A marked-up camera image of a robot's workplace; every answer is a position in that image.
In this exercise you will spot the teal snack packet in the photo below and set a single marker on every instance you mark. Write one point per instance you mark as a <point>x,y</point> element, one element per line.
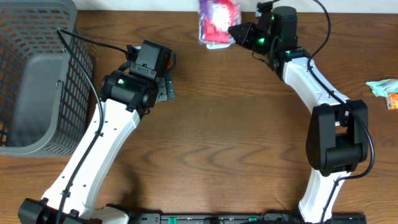
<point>383,87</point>

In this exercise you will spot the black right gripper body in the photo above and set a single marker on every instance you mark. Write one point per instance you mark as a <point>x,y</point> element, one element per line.
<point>252,38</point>

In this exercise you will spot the grey plastic mesh basket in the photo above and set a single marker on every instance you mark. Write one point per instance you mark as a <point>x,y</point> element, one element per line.
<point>45,73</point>

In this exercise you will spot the orange tissue pack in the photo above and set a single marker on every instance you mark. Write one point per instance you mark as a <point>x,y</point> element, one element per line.
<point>392,101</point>

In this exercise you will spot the orange red snack wrapper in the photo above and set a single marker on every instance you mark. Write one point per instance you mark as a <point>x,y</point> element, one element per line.
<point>170,65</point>

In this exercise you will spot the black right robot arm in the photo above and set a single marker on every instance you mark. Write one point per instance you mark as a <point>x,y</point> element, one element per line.
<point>338,138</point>

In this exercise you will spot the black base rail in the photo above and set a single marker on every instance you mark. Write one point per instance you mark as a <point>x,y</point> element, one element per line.
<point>217,218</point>

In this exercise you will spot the red purple snack bag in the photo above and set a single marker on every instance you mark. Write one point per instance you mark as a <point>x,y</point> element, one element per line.
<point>215,18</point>

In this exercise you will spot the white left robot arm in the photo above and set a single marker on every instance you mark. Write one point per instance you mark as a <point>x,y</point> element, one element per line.
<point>127,94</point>

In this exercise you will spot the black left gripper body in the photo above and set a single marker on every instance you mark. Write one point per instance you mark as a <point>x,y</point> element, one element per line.
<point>168,88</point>

